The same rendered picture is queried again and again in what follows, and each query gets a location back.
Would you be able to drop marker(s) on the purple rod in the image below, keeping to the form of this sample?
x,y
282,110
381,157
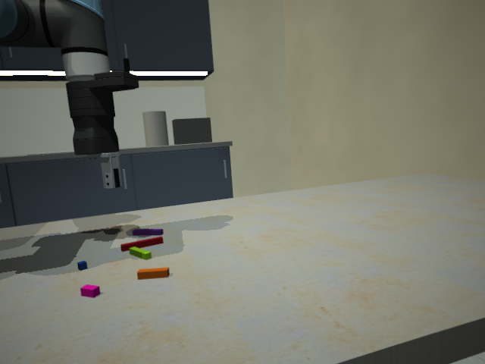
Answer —
x,y
146,232

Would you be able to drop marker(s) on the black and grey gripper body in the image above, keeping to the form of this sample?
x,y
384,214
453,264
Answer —
x,y
90,99

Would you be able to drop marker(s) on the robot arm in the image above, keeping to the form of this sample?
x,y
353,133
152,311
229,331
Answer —
x,y
72,25

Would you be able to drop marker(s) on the small magenta block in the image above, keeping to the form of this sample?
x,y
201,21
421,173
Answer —
x,y
90,291

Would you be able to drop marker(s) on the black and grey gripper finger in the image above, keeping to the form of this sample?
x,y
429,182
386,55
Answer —
x,y
107,169
116,167

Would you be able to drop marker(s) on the lime green rod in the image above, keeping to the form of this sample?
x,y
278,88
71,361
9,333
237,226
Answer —
x,y
141,253

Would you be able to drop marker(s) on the dark red rod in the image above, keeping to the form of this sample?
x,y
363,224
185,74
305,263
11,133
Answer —
x,y
142,243

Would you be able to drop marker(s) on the orange rod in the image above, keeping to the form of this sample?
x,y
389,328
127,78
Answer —
x,y
153,273

